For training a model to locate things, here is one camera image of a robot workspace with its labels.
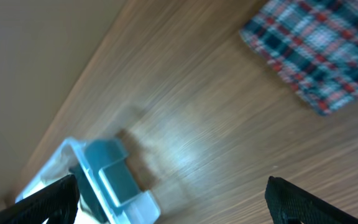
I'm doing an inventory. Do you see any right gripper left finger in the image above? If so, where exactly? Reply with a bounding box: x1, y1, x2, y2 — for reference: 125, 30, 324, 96
0, 174, 80, 224

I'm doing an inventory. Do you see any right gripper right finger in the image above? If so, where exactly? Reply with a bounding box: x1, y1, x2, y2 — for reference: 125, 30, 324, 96
265, 176, 358, 224

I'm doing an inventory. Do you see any clear plastic storage container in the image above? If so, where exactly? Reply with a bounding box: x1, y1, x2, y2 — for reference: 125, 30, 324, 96
16, 138, 161, 224

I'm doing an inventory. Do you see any red plaid cloth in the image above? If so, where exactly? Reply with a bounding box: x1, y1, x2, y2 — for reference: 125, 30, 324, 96
239, 0, 358, 115

